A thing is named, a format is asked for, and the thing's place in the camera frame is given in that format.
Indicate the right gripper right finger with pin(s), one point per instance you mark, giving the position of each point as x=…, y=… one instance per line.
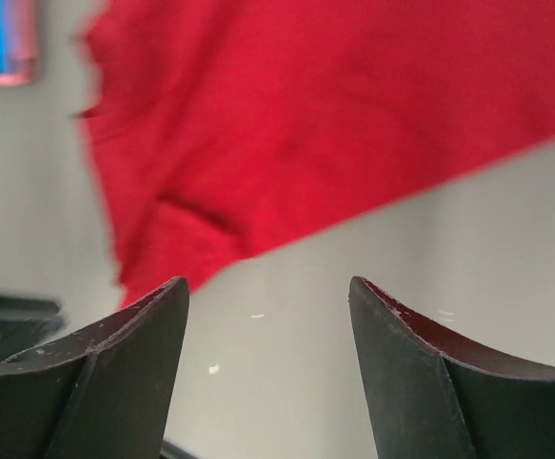
x=433, y=393

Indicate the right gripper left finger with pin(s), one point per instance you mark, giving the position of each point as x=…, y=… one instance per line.
x=102, y=391

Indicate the red t-shirt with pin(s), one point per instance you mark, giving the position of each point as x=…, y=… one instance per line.
x=225, y=129

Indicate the salmon pink folded t-shirt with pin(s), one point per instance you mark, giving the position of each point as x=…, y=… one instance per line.
x=22, y=42

